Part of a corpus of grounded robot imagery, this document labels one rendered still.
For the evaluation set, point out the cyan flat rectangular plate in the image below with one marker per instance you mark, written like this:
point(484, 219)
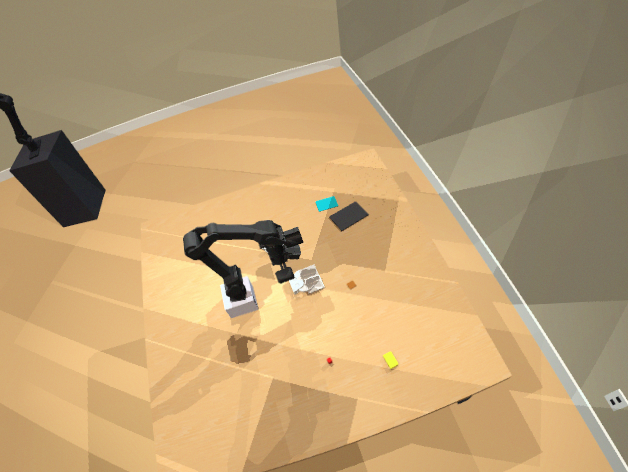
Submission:
point(326, 203)

